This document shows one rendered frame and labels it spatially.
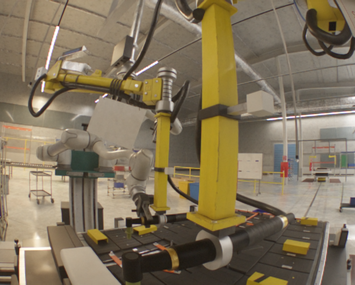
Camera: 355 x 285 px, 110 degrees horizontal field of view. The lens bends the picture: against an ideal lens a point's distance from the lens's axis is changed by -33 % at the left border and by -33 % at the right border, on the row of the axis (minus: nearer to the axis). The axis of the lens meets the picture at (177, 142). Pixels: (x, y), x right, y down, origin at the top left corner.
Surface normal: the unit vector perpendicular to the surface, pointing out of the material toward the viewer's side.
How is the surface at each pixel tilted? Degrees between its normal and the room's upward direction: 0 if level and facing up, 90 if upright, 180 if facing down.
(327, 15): 90
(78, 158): 90
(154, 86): 90
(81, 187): 90
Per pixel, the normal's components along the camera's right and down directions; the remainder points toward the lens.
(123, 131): -0.18, -0.10
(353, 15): -0.39, -0.11
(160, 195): 0.47, -0.07
